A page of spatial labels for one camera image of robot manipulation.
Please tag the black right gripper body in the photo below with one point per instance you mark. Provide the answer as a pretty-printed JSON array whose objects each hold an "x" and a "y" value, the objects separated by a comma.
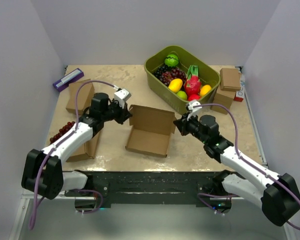
[{"x": 191, "y": 126}]

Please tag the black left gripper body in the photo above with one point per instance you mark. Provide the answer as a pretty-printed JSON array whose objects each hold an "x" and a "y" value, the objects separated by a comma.
[{"x": 115, "y": 112}]

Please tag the brown cardboard box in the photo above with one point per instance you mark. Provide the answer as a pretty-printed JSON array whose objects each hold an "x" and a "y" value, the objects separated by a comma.
[{"x": 151, "y": 131}]

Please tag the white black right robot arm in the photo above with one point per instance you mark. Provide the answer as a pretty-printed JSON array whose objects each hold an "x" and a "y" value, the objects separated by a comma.
[{"x": 277, "y": 195}]

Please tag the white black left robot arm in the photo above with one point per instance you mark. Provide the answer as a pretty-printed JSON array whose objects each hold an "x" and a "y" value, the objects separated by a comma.
[{"x": 43, "y": 171}]

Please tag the folded cardboard box upper left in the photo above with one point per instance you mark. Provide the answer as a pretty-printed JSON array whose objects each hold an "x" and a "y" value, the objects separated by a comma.
[{"x": 69, "y": 106}]

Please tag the cardboard box under upper left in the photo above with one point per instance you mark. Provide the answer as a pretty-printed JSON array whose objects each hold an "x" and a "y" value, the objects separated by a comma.
[{"x": 88, "y": 81}]

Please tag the folded cardboard box lower left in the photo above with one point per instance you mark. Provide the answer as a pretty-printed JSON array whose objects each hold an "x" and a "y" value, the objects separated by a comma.
[{"x": 86, "y": 151}]

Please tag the top cardboard box right stack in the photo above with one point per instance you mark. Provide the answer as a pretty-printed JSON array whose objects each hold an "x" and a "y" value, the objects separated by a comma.
[{"x": 230, "y": 79}]

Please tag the purple white flat box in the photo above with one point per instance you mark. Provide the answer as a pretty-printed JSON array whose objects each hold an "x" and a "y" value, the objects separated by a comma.
[{"x": 66, "y": 80}]

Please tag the red apple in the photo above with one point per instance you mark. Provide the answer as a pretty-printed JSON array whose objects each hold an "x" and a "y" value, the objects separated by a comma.
[{"x": 193, "y": 97}]

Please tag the green lime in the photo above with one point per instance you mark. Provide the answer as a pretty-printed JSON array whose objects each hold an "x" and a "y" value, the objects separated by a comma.
[{"x": 182, "y": 95}]

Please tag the yellow mango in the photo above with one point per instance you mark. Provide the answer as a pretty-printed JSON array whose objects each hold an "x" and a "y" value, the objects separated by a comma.
[{"x": 175, "y": 85}]

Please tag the orange yellow fruit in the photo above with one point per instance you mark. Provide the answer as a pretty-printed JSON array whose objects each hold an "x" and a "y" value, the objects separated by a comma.
[{"x": 205, "y": 90}]

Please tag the pink dragon fruit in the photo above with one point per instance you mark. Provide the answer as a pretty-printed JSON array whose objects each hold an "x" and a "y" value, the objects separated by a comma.
[{"x": 192, "y": 85}]

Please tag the lower cardboard boxes right stack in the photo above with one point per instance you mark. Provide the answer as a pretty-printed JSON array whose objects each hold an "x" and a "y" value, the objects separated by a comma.
[{"x": 223, "y": 97}]

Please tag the olive green plastic basket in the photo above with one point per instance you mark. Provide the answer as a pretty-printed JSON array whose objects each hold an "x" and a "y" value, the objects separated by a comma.
[{"x": 207, "y": 75}]

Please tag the red grape bunch on table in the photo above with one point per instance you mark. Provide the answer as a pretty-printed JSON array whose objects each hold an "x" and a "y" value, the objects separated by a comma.
[{"x": 62, "y": 131}]

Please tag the red grape bunch in basket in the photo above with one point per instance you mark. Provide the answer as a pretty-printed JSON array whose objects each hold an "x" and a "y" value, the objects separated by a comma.
[{"x": 173, "y": 73}]

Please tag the dark purple grape bunch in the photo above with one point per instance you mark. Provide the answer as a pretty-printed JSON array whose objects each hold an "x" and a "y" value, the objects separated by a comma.
[{"x": 160, "y": 70}]

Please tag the red white small carton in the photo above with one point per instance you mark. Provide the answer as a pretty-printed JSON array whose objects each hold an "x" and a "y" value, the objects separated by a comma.
[{"x": 240, "y": 94}]

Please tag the green black striped fruit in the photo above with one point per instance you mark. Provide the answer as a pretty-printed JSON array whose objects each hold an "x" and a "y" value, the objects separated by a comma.
[{"x": 171, "y": 60}]

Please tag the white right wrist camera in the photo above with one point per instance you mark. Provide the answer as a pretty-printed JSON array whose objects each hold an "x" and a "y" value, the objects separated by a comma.
[{"x": 193, "y": 107}]

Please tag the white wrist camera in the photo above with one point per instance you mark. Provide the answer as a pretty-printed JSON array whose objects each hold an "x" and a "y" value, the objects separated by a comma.
[
  {"x": 193, "y": 107},
  {"x": 122, "y": 95}
]

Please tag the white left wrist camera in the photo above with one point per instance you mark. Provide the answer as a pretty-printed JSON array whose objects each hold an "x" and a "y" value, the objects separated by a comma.
[{"x": 122, "y": 95}]

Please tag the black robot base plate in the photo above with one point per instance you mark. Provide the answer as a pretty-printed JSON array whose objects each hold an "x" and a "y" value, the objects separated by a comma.
[{"x": 153, "y": 188}]

